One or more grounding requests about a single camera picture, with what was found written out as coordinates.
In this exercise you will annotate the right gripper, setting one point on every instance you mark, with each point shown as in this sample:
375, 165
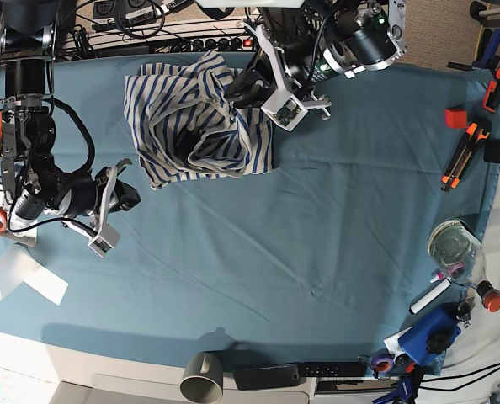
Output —
87, 205

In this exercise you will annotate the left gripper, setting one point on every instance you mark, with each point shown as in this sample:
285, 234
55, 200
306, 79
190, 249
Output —
267, 84

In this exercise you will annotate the blue white striped T-shirt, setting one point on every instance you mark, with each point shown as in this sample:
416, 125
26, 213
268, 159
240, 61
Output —
184, 128

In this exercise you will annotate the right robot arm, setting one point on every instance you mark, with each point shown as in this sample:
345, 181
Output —
31, 184

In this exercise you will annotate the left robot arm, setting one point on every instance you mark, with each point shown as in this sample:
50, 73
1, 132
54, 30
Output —
297, 48

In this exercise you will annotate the black power strip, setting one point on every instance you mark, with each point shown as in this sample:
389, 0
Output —
221, 44

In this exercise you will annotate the white paper roll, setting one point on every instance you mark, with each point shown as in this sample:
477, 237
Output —
17, 267

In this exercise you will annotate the teal table cloth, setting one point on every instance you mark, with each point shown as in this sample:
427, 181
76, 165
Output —
315, 261

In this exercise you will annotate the grey ceramic mug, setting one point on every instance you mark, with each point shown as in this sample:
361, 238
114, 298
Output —
202, 381

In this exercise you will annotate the red cube block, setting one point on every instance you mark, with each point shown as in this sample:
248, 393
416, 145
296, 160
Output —
456, 118

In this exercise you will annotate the orange black utility knife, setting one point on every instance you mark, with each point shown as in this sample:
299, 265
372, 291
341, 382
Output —
471, 141

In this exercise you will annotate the black smartphone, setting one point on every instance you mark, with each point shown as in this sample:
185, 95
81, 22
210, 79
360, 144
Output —
267, 377

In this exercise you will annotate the blue spring clamp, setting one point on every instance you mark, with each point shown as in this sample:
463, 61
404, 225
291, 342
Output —
486, 53

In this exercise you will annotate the black square block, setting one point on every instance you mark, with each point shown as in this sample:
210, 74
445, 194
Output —
492, 151

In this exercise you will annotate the orange black clamp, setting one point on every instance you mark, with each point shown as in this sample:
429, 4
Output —
491, 101

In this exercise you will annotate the clear bottle red cap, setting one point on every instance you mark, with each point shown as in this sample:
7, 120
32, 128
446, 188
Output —
460, 258

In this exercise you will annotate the white marker pen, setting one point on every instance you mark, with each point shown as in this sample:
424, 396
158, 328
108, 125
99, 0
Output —
440, 284

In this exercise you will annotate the purple tape roll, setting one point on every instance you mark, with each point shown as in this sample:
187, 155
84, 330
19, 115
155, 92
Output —
382, 364

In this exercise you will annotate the blue box with knob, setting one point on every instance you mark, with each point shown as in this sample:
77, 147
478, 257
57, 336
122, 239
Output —
431, 336

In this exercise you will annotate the blue clamp bottom edge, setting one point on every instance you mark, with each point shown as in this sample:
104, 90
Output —
406, 392

